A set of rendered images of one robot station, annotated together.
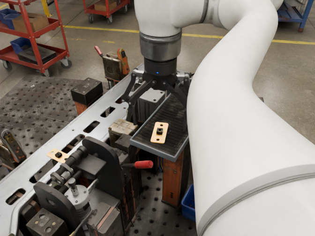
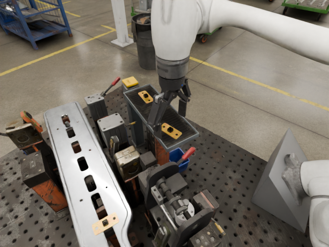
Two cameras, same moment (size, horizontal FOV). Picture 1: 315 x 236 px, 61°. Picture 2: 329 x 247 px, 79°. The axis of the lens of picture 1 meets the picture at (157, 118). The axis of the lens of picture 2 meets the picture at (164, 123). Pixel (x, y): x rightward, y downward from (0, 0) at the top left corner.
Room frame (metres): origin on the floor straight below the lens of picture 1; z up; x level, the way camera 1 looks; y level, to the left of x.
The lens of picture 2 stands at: (0.32, 0.44, 1.70)
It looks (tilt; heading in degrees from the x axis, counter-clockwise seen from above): 45 degrees down; 300
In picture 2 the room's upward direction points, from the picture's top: straight up
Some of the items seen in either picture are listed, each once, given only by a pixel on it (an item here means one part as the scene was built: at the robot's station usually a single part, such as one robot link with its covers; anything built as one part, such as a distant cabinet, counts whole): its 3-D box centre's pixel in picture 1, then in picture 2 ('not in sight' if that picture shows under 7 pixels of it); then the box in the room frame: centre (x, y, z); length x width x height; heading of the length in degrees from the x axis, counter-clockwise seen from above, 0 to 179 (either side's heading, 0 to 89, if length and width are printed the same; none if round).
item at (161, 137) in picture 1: (159, 131); (170, 130); (0.55, -0.01, 1.17); 0.08 x 0.04 x 0.01; 170
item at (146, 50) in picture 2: not in sight; (149, 42); (2.05, -2.11, 0.36); 0.54 x 0.50 x 0.73; 80
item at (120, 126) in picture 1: (126, 162); (131, 180); (0.67, 0.12, 0.89); 0.13 x 0.11 x 0.38; 61
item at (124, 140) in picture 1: (130, 179); (150, 184); (0.58, 0.10, 0.90); 0.05 x 0.05 x 0.40; 61
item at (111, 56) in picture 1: (117, 86); (35, 148); (1.21, 0.22, 0.88); 0.15 x 0.11 x 0.36; 61
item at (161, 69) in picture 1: (160, 71); (171, 86); (0.55, -0.01, 1.36); 0.08 x 0.07 x 0.09; 80
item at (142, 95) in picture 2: not in sight; (146, 95); (0.74, -0.13, 1.17); 0.08 x 0.04 x 0.01; 152
